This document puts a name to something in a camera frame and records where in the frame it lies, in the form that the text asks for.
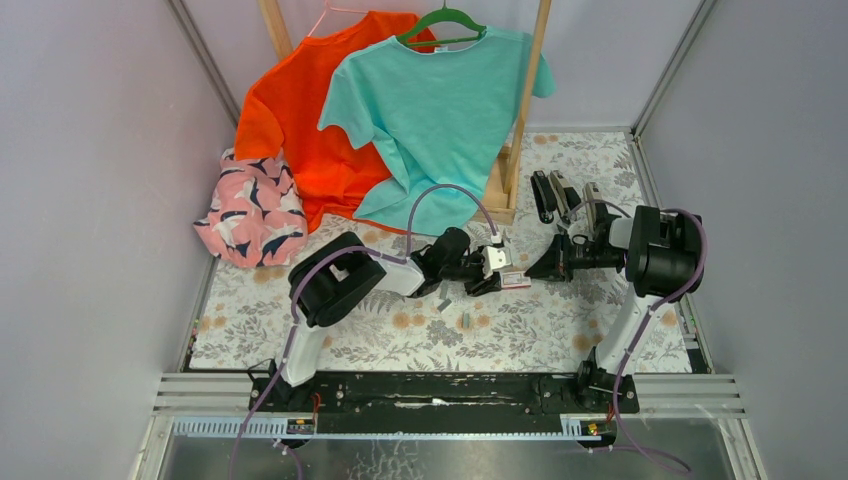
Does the beige and black stapler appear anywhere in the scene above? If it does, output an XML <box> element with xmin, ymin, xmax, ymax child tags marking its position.
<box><xmin>548</xmin><ymin>170</ymin><xmax>582</xmax><ymax>225</ymax></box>

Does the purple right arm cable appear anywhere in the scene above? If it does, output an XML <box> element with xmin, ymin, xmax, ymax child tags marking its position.
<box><xmin>566</xmin><ymin>198</ymin><xmax>710</xmax><ymax>478</ymax></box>

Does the green clothes hanger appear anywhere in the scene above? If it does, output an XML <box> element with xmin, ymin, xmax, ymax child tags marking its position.
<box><xmin>396</xmin><ymin>1</ymin><xmax>487</xmax><ymax>49</ymax></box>

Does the wooden rack post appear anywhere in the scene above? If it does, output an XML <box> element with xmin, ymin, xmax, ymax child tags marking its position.
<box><xmin>257</xmin><ymin>0</ymin><xmax>294</xmax><ymax>61</ymax></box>
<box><xmin>502</xmin><ymin>0</ymin><xmax>552</xmax><ymax>196</ymax></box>

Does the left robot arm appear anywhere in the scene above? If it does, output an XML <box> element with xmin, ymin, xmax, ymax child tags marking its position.
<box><xmin>271</xmin><ymin>227</ymin><xmax>512</xmax><ymax>411</ymax></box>

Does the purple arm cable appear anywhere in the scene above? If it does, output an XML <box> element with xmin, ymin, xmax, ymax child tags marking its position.
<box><xmin>566</xmin><ymin>198</ymin><xmax>710</xmax><ymax>478</ymax></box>
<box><xmin>228</xmin><ymin>184</ymin><xmax>501</xmax><ymax>480</ymax></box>

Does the wooden rack left post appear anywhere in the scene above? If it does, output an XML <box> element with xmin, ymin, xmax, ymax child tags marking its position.
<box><xmin>257</xmin><ymin>0</ymin><xmax>294</xmax><ymax>61</ymax></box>

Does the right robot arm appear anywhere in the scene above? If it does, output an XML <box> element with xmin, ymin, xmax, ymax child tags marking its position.
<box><xmin>525</xmin><ymin>200</ymin><xmax>708</xmax><ymax>412</ymax></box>

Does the wooden rack right post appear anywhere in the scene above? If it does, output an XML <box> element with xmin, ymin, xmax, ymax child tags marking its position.
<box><xmin>502</xmin><ymin>0</ymin><xmax>552</xmax><ymax>196</ymax></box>

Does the red staple box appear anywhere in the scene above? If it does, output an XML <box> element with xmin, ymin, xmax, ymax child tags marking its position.
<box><xmin>500</xmin><ymin>271</ymin><xmax>532</xmax><ymax>290</ymax></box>

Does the pink bird-pattern cloth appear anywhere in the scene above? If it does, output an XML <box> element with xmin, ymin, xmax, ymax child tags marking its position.
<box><xmin>193</xmin><ymin>148</ymin><xmax>308</xmax><ymax>268</ymax></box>

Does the wooden rack base tray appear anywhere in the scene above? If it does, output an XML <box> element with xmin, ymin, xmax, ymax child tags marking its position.
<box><xmin>482</xmin><ymin>145</ymin><xmax>520</xmax><ymax>225</ymax></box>

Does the pink clothes hanger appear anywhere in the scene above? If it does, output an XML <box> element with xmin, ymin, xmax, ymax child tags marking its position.
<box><xmin>307</xmin><ymin>0</ymin><xmax>368</xmax><ymax>37</ymax></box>

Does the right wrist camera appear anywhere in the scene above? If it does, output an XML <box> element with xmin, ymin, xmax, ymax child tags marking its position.
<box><xmin>560</xmin><ymin>224</ymin><xmax>592</xmax><ymax>246</ymax></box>

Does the orange t-shirt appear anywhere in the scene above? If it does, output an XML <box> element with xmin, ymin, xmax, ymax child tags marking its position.
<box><xmin>234</xmin><ymin>11</ymin><xmax>419</xmax><ymax>231</ymax></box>

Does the teal t-shirt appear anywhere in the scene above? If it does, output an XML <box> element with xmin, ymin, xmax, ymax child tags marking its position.
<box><xmin>318</xmin><ymin>26</ymin><xmax>533</xmax><ymax>236</ymax></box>

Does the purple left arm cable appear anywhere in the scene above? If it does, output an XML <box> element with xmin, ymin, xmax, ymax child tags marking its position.
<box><xmin>228</xmin><ymin>184</ymin><xmax>501</xmax><ymax>480</ymax></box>

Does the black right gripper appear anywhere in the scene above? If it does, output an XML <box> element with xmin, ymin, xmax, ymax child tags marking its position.
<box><xmin>525</xmin><ymin>232</ymin><xmax>621</xmax><ymax>283</ymax></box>

